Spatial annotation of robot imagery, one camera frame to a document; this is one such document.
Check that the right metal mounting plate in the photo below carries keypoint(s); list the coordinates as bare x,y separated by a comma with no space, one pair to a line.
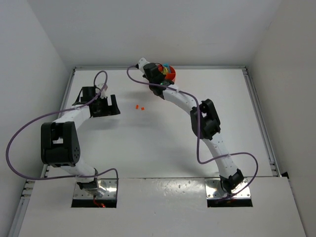
215,191

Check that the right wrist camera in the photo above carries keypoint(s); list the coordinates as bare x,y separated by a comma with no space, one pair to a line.
141,63

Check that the green lego brick upside-down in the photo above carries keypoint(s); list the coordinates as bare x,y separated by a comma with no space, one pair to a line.
165,71

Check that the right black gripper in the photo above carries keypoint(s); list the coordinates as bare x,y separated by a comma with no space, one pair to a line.
161,75

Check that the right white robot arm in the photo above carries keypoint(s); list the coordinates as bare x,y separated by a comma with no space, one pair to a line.
204,121

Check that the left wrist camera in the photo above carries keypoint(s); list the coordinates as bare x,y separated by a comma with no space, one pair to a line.
101,89

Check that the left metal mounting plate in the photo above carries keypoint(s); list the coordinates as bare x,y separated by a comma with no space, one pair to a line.
101,189

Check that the metal mounting plate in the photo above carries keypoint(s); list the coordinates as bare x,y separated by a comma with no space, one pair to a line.
101,189
215,191

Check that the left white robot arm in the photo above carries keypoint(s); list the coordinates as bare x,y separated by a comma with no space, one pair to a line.
59,139

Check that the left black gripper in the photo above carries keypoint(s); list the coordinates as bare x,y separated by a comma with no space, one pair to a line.
104,108

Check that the orange divided round container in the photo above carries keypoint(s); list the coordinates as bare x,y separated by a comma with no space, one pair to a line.
172,73

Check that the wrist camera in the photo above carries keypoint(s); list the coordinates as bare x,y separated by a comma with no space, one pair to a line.
141,63
101,89

